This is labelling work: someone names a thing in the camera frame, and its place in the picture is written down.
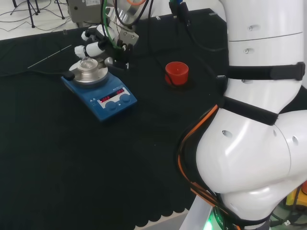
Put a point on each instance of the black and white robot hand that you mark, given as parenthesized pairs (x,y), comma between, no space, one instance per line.
(124,39)

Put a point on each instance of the heater with blue base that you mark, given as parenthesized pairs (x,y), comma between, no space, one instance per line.
(108,101)

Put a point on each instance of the clear glass round-bottom flask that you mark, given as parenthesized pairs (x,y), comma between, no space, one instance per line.
(86,63)

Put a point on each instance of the grey metal box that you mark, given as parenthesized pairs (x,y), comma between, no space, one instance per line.
(79,12)

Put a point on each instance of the red plastic cup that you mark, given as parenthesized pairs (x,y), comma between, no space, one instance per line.
(177,72)

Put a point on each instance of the black tripod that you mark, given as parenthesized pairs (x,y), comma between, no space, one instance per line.
(32,9)
(60,8)

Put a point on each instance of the thin glass rod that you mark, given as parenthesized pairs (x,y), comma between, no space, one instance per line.
(49,56)

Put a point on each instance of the black bench cloth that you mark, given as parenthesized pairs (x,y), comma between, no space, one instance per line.
(72,155)

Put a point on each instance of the yellow stop button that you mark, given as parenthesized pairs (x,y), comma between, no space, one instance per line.
(293,197)

